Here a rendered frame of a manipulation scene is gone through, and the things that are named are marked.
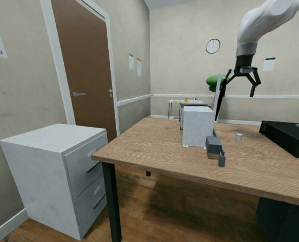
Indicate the grey cylinder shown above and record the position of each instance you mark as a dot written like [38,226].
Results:
[239,137]

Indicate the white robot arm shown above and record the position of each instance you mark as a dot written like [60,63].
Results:
[259,21]

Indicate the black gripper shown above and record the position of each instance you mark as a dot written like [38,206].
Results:
[245,61]

